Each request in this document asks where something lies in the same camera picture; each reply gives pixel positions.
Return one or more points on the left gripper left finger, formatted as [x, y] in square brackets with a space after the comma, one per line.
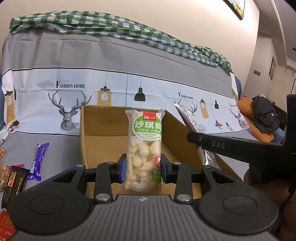
[103, 176]

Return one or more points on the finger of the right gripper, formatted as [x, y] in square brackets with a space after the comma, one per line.
[248, 151]

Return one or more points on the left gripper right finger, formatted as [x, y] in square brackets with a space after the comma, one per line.
[183, 177]

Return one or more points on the silver foil snack bar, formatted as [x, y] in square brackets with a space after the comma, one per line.
[187, 115]

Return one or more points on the green white sachima snack pack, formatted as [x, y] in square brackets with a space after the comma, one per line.
[144, 147]

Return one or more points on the long red snack packet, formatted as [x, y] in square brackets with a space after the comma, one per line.
[7, 229]

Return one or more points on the brown cardboard box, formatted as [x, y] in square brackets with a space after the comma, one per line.
[104, 135]

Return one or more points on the dark jacket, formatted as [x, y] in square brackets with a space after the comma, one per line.
[266, 118]

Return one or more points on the orange cushion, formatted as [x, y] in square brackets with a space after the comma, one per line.
[245, 107]

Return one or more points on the purple chocolate bar wrapper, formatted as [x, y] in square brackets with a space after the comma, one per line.
[35, 169]

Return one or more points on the black gold snack pack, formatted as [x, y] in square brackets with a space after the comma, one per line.
[14, 185]

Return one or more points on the round peanut brittle pack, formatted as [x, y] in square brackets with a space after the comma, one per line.
[4, 175]

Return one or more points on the small yellow red snack packet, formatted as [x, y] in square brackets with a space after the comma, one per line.
[2, 152]

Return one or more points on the blue fabric sofa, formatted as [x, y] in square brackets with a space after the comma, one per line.
[2, 123]

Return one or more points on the green checkered cloth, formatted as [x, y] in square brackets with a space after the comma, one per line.
[97, 23]

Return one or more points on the small framed wall picture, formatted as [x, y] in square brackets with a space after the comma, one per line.
[272, 69]

